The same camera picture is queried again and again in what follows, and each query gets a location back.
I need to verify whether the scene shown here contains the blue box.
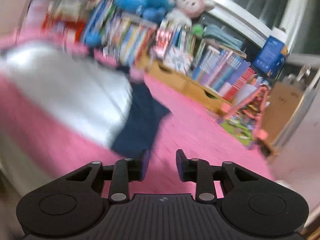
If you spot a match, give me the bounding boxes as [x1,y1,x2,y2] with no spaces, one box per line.
[252,27,290,78]

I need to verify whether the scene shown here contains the pink towel blanket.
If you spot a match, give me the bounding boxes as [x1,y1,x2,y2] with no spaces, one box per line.
[0,27,275,198]

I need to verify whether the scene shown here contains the stack of teal cloth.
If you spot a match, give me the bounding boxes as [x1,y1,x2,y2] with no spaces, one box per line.
[202,25,243,52]

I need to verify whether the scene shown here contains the row of colourful books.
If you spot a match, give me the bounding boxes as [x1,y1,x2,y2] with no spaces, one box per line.
[82,0,270,100]

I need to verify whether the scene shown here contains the pink plush doll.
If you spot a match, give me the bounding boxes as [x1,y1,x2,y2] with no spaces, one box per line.
[166,0,216,27]

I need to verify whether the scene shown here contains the white printed cardboard box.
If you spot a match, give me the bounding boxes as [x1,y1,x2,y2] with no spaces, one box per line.
[165,47,194,73]

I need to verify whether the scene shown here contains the green plush toy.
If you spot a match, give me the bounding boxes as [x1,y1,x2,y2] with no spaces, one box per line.
[191,24,204,36]

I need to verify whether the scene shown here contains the blue plush ball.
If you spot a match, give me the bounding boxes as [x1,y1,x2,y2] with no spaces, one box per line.
[85,30,103,47]

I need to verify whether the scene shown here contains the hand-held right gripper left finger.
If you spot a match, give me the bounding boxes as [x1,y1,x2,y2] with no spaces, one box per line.
[65,149,150,203]

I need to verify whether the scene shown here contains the wooden drawer organizer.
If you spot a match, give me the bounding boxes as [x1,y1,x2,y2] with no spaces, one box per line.
[147,60,234,117]

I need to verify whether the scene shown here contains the white paper sheet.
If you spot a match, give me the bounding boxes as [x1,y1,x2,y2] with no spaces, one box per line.
[235,84,258,105]

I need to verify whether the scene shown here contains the white and navy jacket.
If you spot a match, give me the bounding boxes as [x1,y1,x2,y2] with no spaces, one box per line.
[0,41,173,158]

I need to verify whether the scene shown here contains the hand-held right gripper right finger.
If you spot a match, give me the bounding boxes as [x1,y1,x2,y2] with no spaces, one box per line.
[176,149,260,203]

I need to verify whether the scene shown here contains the white pipe fitting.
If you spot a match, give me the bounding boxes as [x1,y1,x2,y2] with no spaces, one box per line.
[287,64,312,83]

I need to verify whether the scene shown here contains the white window frame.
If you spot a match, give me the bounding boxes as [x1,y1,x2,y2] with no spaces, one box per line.
[195,0,320,55]

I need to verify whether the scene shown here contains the green picture book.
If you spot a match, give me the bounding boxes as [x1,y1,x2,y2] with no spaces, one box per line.
[217,105,254,147]

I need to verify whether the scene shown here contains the stack of magazines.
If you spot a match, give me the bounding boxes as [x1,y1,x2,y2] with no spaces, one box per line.
[47,0,88,23]

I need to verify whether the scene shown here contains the brown cardboard box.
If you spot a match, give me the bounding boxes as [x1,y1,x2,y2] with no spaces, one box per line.
[261,81,305,143]

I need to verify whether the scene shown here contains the blue plush toy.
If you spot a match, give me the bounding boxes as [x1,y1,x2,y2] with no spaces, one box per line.
[114,0,175,24]

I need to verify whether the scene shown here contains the pink folding stand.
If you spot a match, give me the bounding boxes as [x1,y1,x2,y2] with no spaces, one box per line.
[221,84,272,142]

